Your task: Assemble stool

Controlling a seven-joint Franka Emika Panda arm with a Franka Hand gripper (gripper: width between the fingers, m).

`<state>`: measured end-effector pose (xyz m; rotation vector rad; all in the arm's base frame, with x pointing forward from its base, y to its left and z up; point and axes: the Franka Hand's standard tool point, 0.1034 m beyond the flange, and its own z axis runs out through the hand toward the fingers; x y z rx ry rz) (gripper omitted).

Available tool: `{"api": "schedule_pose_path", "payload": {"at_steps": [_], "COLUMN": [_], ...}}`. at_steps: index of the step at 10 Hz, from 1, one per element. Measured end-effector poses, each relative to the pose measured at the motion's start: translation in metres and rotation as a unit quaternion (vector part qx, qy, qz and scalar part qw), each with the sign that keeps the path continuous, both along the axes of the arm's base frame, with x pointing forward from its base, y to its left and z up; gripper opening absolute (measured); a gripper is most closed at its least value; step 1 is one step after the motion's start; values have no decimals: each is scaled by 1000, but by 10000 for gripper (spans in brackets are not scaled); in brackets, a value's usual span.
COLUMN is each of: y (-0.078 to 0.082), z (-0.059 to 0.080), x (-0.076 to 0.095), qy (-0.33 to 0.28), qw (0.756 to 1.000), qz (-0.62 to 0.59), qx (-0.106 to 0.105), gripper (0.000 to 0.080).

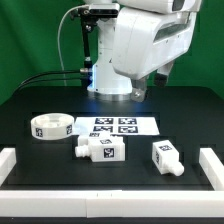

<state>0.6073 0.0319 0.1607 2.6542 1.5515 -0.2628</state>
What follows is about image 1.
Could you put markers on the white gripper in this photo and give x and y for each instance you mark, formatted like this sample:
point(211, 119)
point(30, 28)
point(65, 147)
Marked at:
point(146, 41)

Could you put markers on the white round stool seat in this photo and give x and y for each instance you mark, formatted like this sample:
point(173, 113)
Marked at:
point(52, 126)

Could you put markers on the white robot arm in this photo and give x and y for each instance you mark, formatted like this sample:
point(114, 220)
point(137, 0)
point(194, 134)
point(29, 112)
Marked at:
point(106, 83)

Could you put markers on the white marker sheet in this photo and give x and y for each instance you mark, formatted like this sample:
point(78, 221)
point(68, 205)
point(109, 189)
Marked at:
point(117, 125)

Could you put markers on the green backdrop curtain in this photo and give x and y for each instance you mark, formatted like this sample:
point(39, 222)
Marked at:
point(30, 44)

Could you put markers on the black camera stand pole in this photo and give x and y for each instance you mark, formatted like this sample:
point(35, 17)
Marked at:
point(87, 25)

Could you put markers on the black camera on stand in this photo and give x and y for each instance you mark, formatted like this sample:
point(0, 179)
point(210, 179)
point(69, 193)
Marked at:
point(109, 10)

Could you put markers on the white front barrier wall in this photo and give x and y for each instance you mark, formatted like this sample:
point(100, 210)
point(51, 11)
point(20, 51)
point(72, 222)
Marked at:
point(97, 204)

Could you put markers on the white left barrier wall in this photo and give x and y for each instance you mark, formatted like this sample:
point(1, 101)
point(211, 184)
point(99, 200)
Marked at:
point(7, 163)

